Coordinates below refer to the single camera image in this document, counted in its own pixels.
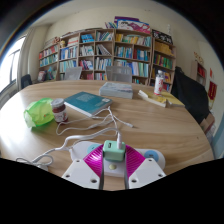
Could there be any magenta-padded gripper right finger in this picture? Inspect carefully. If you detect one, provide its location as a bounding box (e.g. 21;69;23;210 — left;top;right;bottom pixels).
124;144;167;190

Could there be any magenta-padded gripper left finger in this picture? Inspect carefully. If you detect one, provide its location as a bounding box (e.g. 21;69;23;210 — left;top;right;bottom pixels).
61;144;105;190

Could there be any green charger block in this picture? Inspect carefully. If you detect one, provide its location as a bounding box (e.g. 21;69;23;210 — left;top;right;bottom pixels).
102;139;127;163

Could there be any white power strip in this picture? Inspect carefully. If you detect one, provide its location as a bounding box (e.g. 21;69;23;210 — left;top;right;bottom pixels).
68;140;167;178

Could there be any small jar with red label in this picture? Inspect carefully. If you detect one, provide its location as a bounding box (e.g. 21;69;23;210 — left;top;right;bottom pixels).
50;98;69;124

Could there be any teal book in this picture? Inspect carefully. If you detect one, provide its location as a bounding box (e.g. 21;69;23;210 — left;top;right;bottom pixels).
63;91;113;118

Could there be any open yellow book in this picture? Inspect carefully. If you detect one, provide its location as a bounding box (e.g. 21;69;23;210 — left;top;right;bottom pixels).
137;89;168;109

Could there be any green plastic bag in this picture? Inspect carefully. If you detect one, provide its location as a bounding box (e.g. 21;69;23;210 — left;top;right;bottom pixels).
23;97;55;128

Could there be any yellow folder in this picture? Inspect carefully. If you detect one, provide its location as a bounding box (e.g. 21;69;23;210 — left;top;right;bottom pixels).
159;91;185;108

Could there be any grey book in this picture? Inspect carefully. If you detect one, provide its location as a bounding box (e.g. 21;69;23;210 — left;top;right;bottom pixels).
98;81;134;100

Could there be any cardboard box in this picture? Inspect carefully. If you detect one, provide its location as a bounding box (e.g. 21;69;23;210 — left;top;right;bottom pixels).
199;113;216;134

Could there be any white bottle with red label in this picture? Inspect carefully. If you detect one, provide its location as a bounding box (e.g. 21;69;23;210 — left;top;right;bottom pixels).
153;69;166;96

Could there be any dark jacket on chair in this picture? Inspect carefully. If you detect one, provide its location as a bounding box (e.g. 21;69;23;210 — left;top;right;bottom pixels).
170;66;210;124

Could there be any grey mesh chair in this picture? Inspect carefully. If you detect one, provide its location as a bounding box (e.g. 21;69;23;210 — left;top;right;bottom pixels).
63;66;83;81
105;65;133;83

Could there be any black office chair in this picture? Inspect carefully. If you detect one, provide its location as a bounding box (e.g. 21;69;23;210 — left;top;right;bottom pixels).
20;73;34;89

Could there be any wooden bookshelf unit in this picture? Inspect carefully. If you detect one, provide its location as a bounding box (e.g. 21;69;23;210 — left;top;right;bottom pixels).
37;15;177;93

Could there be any window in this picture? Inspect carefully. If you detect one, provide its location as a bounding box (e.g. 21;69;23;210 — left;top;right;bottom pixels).
0;36;26;94

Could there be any thin white charger cable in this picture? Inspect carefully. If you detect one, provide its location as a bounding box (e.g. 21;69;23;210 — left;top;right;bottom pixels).
54;105;134;151

